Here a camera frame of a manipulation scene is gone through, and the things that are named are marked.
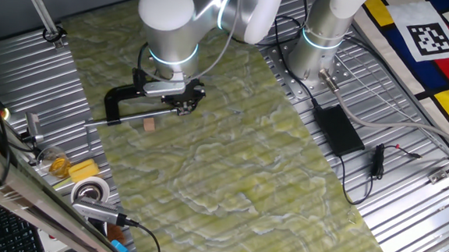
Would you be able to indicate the colourful board with marker tag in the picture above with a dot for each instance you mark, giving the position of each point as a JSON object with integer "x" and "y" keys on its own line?
{"x": 407, "y": 67}

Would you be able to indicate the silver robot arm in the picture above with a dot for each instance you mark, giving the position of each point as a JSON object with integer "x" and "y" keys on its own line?
{"x": 168, "y": 25}

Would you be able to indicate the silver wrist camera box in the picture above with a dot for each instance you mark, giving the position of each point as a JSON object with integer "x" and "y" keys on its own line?
{"x": 164, "y": 88}

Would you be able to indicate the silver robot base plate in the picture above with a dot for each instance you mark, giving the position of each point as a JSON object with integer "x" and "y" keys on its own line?
{"x": 289, "y": 89}

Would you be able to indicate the glass beaker with yellow liquid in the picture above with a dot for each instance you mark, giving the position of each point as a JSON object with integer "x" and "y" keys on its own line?
{"x": 59, "y": 164}

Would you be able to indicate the black C-clamp with steel screw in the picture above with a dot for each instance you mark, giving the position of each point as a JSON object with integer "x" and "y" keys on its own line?
{"x": 113, "y": 99}

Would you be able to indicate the slanted aluminium pole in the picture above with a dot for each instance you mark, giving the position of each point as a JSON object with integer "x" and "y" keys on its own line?
{"x": 36, "y": 5}

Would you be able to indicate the brown round object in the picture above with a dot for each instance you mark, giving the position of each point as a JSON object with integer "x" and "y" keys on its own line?
{"x": 115, "y": 233}

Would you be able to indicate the green marble pattern mat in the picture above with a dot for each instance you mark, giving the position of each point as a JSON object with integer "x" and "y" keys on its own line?
{"x": 225, "y": 180}

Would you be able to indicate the black keyboard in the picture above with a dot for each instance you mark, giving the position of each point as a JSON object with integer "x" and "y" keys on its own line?
{"x": 3, "y": 233}

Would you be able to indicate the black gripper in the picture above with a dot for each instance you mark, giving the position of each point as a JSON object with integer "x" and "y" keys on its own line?
{"x": 185, "y": 94}

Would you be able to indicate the silver handheld tool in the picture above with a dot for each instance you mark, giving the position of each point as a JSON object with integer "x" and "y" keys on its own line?
{"x": 96, "y": 210}

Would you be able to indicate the black power adapter brick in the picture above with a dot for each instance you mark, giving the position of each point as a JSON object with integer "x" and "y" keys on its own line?
{"x": 339, "y": 130}

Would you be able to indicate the metal frame bar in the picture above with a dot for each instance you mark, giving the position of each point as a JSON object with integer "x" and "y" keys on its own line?
{"x": 29, "y": 196}

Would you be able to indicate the small wooden cube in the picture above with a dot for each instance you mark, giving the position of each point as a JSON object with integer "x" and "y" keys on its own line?
{"x": 149, "y": 124}

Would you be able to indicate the grey box with red button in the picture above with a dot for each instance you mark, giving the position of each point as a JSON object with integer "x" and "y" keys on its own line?
{"x": 51, "y": 244}

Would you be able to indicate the yellow sponge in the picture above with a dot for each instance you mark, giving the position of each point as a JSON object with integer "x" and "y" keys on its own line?
{"x": 84, "y": 170}

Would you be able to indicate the pale green stick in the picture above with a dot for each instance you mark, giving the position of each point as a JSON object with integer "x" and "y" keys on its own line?
{"x": 61, "y": 183}

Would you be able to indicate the small camera on black stand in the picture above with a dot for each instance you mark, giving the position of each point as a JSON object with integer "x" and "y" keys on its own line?
{"x": 33, "y": 127}

